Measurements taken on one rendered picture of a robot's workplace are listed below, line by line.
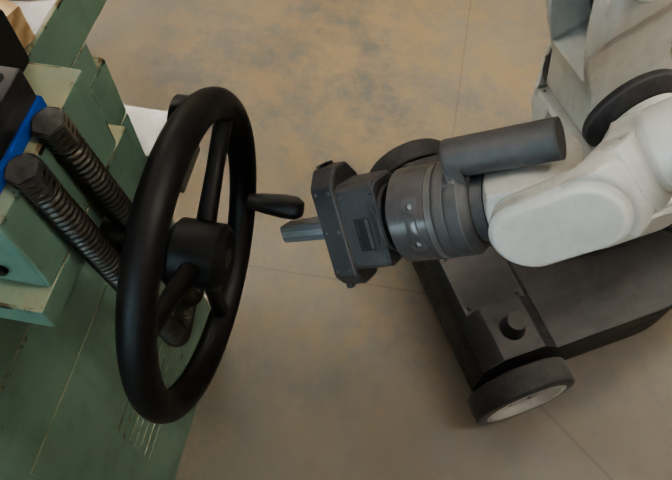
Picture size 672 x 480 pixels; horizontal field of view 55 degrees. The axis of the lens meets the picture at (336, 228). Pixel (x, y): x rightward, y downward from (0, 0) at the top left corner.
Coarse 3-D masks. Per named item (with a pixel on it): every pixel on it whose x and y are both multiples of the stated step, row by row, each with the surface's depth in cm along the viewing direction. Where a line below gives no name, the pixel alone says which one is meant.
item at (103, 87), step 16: (96, 64) 70; (96, 80) 69; (112, 80) 73; (96, 96) 70; (112, 96) 73; (112, 112) 74; (0, 320) 59; (16, 320) 61; (0, 336) 59; (16, 336) 62; (0, 352) 60; (0, 368) 60; (0, 384) 61
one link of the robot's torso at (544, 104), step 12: (540, 72) 100; (540, 84) 102; (540, 96) 102; (552, 96) 102; (660, 96) 84; (540, 108) 103; (552, 108) 100; (636, 108) 84; (564, 120) 99; (576, 132) 98; (588, 144) 97
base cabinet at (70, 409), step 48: (96, 288) 77; (48, 336) 68; (96, 336) 79; (192, 336) 119; (48, 384) 69; (96, 384) 81; (0, 432) 62; (48, 432) 71; (96, 432) 83; (144, 432) 102
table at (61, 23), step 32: (32, 0) 60; (64, 0) 61; (96, 0) 67; (64, 32) 62; (64, 64) 63; (128, 160) 58; (96, 224) 54; (0, 288) 49; (32, 288) 49; (64, 288) 50; (32, 320) 49
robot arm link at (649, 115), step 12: (648, 108) 47; (660, 108) 46; (648, 120) 46; (660, 120) 45; (648, 132) 46; (660, 132) 45; (648, 144) 46; (660, 144) 45; (660, 156) 45; (660, 168) 46
